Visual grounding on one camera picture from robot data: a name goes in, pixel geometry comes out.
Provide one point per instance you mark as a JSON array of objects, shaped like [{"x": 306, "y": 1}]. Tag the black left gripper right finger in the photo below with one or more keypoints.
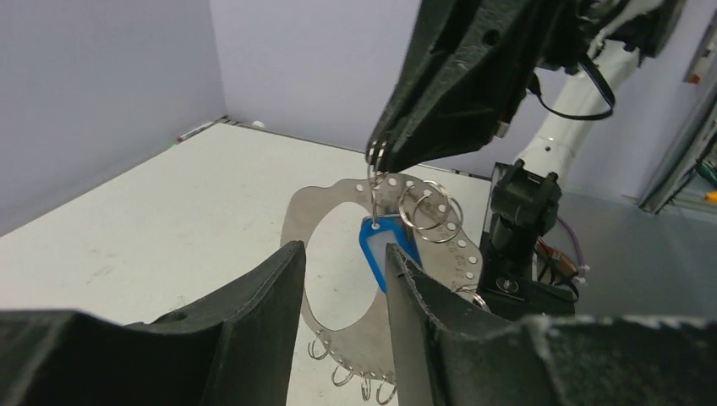
[{"x": 449, "y": 351}]

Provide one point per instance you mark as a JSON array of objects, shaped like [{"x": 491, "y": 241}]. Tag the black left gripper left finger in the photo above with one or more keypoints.
[{"x": 233, "y": 346}]

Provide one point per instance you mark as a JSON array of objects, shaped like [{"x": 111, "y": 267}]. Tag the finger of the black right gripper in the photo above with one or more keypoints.
[{"x": 463, "y": 76}]

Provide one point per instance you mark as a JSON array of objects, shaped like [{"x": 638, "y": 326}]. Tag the steel oval key holder plate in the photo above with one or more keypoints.
[{"x": 343, "y": 353}]

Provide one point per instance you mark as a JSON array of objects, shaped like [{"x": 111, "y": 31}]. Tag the blue key tag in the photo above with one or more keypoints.
[{"x": 374, "y": 237}]

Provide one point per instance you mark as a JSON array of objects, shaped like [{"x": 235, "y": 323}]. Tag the marker pen on rail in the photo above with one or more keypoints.
[{"x": 186, "y": 136}]

